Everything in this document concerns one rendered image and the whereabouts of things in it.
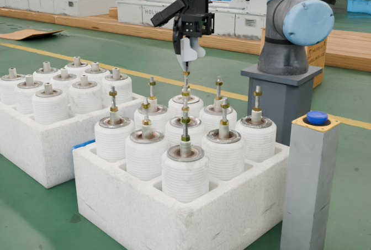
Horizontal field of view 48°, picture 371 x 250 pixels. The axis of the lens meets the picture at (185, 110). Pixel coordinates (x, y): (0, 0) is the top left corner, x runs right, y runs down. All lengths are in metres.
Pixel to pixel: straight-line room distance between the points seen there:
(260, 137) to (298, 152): 0.14
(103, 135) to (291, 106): 0.56
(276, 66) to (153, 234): 0.61
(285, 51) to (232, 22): 1.82
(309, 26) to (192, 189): 0.51
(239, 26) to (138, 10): 0.98
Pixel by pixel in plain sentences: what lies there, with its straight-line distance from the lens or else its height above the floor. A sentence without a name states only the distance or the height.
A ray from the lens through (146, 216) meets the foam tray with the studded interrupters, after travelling 0.88.
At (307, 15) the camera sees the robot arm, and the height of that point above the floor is 0.48.
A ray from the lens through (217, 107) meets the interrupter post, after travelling 1.05.
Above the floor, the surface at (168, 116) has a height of 0.24.
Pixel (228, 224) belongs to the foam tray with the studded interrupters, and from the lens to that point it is 0.90.
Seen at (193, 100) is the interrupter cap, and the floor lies 0.25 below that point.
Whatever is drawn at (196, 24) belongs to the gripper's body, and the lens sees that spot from 1.05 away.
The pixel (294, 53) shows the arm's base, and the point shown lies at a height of 0.36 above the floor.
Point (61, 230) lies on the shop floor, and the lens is 1.08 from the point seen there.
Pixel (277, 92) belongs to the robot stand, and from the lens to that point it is 1.23.
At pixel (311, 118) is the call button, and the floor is 0.32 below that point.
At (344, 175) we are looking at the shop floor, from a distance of 1.36.
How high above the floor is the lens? 0.62
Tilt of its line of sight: 20 degrees down
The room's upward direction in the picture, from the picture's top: straight up
